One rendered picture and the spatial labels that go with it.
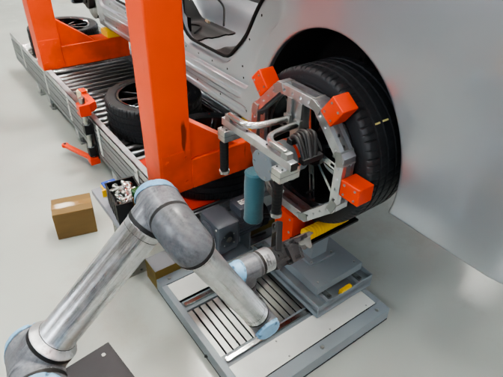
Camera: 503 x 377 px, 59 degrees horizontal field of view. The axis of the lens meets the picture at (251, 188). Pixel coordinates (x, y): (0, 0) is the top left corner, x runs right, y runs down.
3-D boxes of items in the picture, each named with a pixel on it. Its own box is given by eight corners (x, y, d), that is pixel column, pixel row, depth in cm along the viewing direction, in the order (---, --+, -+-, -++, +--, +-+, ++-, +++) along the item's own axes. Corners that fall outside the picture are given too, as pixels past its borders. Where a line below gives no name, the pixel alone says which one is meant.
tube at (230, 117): (292, 124, 171) (294, 98, 165) (251, 138, 161) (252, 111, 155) (264, 108, 182) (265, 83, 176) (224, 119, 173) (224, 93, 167)
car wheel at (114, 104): (89, 128, 313) (82, 96, 299) (152, 96, 360) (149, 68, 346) (162, 155, 286) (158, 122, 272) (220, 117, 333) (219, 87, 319)
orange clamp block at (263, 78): (282, 85, 179) (273, 65, 180) (266, 90, 175) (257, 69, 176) (274, 93, 185) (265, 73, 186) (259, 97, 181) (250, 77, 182)
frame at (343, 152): (341, 238, 178) (364, 114, 147) (329, 244, 175) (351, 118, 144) (260, 175, 214) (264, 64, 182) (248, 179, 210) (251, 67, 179)
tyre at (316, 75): (406, 228, 183) (419, 65, 153) (366, 250, 171) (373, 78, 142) (299, 179, 232) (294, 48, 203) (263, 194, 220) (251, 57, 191)
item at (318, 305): (369, 286, 224) (373, 272, 218) (316, 319, 206) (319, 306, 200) (303, 232, 256) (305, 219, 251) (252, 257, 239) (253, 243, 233)
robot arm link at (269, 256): (249, 252, 164) (261, 249, 155) (260, 247, 166) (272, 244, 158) (259, 274, 163) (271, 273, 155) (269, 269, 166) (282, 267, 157)
